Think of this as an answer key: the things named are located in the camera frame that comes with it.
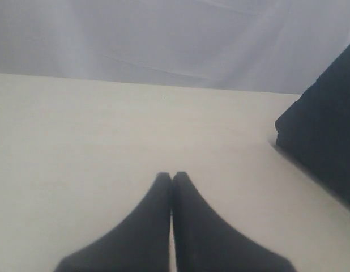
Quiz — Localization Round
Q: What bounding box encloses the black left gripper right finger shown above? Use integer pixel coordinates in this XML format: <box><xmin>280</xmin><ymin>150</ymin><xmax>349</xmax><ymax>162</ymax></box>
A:
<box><xmin>172</xmin><ymin>172</ymin><xmax>295</xmax><ymax>271</ymax></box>

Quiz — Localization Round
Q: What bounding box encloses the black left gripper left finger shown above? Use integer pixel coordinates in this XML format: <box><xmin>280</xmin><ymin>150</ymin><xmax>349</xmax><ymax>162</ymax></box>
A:
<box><xmin>56</xmin><ymin>172</ymin><xmax>172</xmax><ymax>271</ymax></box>

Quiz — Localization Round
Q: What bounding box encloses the black plastic tool case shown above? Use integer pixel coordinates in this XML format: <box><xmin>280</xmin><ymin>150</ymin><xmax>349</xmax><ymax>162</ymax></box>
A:
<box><xmin>275</xmin><ymin>44</ymin><xmax>350</xmax><ymax>207</ymax></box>

